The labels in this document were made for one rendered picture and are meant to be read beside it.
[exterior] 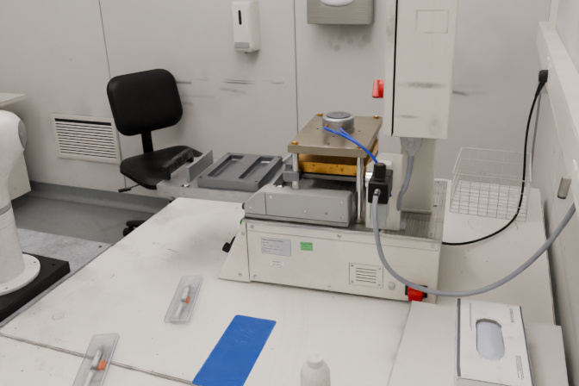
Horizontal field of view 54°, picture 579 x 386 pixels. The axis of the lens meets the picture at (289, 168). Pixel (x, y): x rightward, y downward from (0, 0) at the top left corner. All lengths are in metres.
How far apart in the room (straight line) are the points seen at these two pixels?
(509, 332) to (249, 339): 0.52
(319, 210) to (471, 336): 0.43
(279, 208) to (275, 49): 1.82
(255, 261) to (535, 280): 0.69
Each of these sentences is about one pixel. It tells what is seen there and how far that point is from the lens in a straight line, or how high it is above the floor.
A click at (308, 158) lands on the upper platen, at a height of 1.06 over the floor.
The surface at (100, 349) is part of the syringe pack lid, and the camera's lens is 1.26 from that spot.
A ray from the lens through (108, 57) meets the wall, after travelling 3.59.
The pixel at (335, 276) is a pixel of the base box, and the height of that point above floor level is 0.80.
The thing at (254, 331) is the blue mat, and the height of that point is 0.75.
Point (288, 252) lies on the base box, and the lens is 1.35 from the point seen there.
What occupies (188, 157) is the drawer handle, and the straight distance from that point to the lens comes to 1.60.
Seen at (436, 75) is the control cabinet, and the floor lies 1.28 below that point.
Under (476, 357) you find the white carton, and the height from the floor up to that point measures 0.87.
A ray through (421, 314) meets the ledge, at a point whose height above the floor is 0.79.
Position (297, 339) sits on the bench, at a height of 0.75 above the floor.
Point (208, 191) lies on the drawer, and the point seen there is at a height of 0.96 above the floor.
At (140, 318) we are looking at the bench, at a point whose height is 0.75.
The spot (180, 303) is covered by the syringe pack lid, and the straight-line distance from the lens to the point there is 1.35.
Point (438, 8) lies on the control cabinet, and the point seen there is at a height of 1.41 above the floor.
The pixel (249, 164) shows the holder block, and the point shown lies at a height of 1.00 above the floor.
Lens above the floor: 1.51
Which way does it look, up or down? 21 degrees down
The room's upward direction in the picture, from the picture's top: 2 degrees counter-clockwise
